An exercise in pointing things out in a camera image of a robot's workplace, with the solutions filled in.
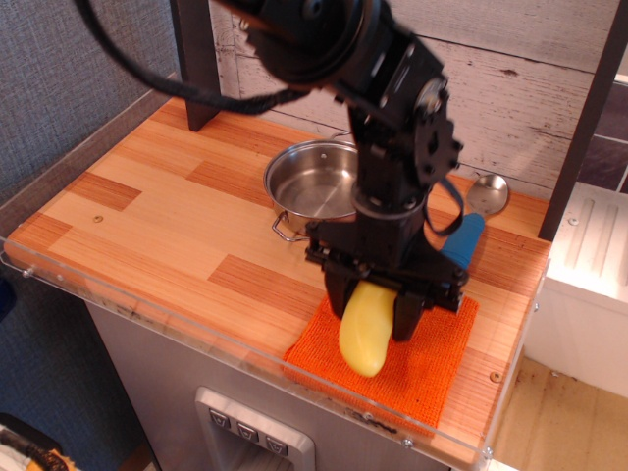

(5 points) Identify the small steel pot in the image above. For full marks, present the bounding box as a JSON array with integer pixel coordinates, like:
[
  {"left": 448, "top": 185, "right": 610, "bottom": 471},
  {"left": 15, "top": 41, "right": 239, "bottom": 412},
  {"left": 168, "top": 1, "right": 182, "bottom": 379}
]
[{"left": 263, "top": 139, "right": 358, "bottom": 242}]

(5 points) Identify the clear acrylic guard rail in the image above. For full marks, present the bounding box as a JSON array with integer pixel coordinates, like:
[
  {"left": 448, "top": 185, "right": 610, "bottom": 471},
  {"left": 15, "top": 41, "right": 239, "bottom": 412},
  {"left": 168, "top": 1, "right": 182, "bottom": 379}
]
[{"left": 5, "top": 227, "right": 550, "bottom": 470}]

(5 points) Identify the orange knitted towel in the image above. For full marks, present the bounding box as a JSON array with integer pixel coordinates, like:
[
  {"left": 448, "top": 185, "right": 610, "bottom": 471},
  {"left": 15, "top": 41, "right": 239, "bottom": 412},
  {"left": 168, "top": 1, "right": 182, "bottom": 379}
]
[{"left": 283, "top": 296, "right": 480, "bottom": 436}]

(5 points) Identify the orange object bottom left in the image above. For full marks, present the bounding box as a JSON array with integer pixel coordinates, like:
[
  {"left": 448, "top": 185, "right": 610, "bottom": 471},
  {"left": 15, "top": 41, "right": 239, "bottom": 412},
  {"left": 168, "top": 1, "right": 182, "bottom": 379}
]
[{"left": 1, "top": 428, "right": 76, "bottom": 470}]

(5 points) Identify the dark left vertical post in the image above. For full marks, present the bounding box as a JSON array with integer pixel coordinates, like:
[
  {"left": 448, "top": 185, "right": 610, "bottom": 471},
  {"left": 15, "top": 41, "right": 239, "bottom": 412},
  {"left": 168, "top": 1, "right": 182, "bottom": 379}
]
[{"left": 169, "top": 0, "right": 225, "bottom": 132}]

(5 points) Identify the blue handled metal spoon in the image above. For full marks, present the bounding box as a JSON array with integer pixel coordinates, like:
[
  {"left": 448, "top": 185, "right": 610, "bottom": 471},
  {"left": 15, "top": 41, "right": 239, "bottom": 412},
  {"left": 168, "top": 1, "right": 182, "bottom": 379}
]
[{"left": 441, "top": 174, "right": 509, "bottom": 270}]

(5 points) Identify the dark vertical post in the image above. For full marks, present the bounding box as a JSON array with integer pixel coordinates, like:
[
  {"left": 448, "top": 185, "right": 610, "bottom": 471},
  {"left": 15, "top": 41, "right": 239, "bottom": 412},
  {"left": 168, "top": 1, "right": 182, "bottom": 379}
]
[
  {"left": 169, "top": 0, "right": 225, "bottom": 132},
  {"left": 538, "top": 0, "right": 627, "bottom": 241}
]

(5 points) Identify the grey cabinet with dispenser panel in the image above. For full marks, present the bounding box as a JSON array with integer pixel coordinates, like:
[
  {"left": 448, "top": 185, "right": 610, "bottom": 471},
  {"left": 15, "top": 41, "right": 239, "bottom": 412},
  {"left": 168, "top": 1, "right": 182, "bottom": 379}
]
[{"left": 87, "top": 303, "right": 446, "bottom": 470}]

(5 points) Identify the dark right vertical post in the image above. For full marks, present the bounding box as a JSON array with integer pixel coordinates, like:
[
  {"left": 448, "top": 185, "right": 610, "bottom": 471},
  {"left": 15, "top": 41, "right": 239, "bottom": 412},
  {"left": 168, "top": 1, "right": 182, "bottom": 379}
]
[{"left": 538, "top": 0, "right": 627, "bottom": 241}]

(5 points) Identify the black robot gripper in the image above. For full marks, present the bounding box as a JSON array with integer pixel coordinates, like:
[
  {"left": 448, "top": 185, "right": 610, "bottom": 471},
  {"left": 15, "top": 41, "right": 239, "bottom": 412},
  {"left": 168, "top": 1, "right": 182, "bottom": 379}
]
[{"left": 306, "top": 185, "right": 469, "bottom": 342}]

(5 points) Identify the yellow toy banana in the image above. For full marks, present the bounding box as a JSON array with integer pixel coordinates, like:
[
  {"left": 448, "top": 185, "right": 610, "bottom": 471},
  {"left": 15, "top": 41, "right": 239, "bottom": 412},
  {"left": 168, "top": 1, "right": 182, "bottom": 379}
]
[{"left": 339, "top": 282, "right": 396, "bottom": 378}]

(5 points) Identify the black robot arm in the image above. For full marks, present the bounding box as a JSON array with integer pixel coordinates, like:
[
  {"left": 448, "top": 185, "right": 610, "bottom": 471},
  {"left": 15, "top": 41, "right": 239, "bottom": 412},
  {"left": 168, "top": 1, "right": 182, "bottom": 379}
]
[{"left": 230, "top": 1, "right": 468, "bottom": 341}]

